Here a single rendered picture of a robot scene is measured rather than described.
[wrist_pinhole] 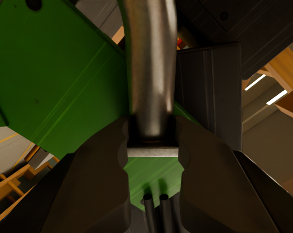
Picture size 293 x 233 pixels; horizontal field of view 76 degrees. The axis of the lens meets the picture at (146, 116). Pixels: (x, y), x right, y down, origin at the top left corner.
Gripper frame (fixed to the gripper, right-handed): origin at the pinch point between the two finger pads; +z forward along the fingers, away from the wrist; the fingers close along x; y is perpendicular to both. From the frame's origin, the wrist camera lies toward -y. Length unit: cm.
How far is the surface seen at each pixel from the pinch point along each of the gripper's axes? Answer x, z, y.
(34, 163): -20.7, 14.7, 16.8
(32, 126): -10.1, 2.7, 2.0
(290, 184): 177, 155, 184
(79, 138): -6.3, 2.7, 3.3
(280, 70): 56, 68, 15
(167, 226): 1.5, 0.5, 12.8
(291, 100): 44, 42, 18
